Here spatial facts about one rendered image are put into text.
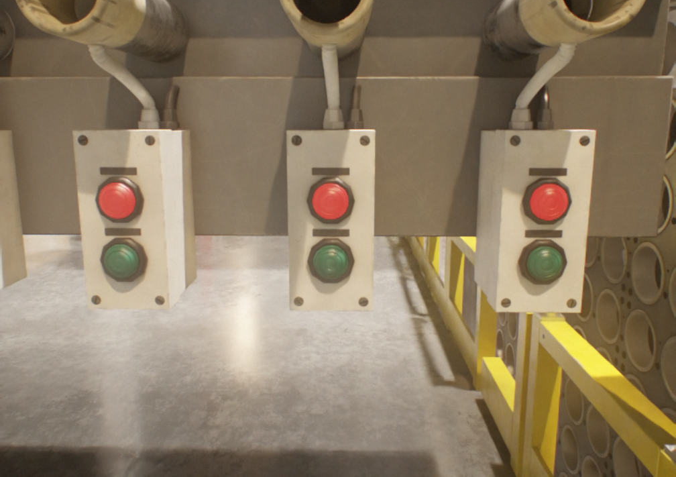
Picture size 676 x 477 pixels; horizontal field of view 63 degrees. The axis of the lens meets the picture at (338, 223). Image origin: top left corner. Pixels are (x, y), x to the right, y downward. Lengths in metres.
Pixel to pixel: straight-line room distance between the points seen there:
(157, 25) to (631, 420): 0.73
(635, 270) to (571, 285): 2.17
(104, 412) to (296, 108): 1.30
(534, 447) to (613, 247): 1.78
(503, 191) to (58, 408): 1.50
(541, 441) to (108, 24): 1.10
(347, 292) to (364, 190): 0.09
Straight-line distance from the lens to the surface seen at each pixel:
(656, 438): 0.83
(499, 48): 0.55
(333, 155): 0.44
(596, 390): 0.95
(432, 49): 0.57
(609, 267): 2.91
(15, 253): 0.63
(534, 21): 0.44
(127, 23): 0.45
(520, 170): 0.47
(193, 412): 1.63
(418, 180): 0.54
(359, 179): 0.45
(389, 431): 1.51
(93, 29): 0.42
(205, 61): 0.58
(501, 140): 0.47
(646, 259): 2.67
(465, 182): 0.55
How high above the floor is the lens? 0.77
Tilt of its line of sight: 10 degrees down
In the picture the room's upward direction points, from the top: straight up
